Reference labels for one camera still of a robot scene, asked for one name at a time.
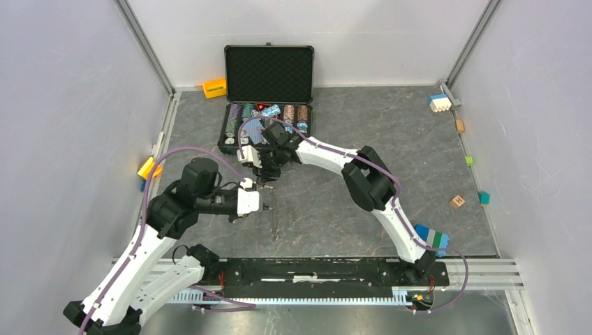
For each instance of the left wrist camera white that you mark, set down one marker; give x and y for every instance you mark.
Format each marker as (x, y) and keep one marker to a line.
(248, 198)

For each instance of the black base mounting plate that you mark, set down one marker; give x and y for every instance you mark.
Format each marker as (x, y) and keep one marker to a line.
(319, 277)

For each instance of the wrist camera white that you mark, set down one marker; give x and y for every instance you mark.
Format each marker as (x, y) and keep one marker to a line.
(248, 198)
(249, 156)

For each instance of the blue green toy brick stack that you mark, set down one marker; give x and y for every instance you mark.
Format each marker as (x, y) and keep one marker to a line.
(433, 239)

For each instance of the orange wooden cube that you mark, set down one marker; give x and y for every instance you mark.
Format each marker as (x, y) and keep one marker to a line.
(460, 126)

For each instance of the teal small cube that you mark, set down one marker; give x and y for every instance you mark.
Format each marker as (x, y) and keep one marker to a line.
(484, 197)

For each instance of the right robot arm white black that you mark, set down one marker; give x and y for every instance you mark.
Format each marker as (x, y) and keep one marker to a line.
(370, 184)

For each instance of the wooden letter cube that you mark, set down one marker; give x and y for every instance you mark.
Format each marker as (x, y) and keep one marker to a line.
(457, 202)

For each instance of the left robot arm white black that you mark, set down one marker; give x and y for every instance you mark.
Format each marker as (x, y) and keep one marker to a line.
(122, 303)

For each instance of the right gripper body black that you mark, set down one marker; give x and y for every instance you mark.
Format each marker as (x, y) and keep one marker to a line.
(271, 163)

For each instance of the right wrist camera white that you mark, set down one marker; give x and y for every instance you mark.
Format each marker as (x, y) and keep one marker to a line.
(249, 156)

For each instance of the black poker chip case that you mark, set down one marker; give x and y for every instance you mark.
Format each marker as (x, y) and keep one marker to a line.
(273, 80)

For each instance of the yellow orange block left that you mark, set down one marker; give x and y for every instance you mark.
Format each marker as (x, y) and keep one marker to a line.
(147, 167)

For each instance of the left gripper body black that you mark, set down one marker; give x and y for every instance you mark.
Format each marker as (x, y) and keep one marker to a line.
(220, 202)

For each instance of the blue playing card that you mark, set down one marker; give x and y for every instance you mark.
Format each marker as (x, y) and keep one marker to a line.
(253, 130)

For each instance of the blue white toy brick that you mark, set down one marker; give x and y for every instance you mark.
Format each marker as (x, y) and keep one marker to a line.
(440, 103)

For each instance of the yellow box at back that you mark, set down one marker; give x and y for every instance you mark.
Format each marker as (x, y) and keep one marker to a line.
(215, 88)

